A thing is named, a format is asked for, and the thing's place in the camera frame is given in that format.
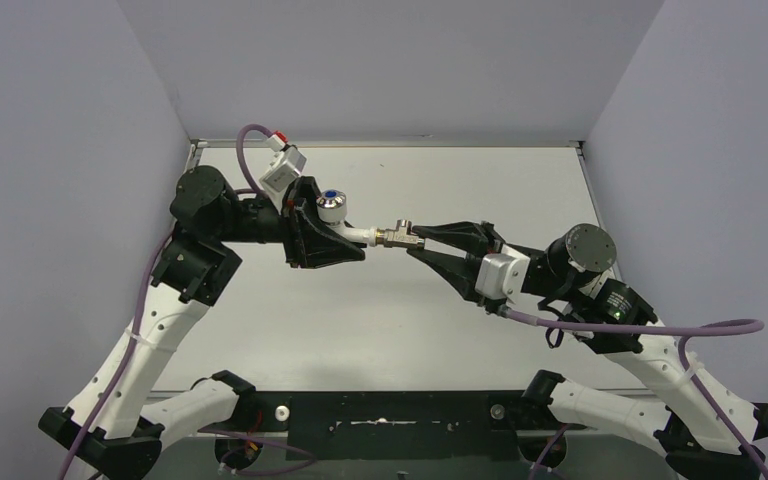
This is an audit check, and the white faucet with chrome knob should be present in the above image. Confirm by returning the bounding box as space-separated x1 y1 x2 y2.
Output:
316 189 382 247

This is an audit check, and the metal tee pipe fitting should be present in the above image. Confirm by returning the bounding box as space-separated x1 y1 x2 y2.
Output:
375 219 425 250

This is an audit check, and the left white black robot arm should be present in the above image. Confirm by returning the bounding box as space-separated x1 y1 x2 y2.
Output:
39 166 378 479

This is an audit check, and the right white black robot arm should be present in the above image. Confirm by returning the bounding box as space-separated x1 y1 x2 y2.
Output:
411 221 768 479

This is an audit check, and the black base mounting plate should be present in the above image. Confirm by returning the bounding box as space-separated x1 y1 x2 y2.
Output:
213 390 560 461

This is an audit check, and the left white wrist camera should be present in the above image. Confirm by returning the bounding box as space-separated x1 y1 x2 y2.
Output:
259 132 306 209

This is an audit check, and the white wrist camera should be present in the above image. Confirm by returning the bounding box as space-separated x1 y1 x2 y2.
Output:
476 251 530 300
259 132 306 209

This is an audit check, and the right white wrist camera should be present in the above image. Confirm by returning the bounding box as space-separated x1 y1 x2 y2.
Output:
476 251 530 300

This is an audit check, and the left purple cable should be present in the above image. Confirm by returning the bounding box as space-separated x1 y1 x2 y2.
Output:
59 123 319 480

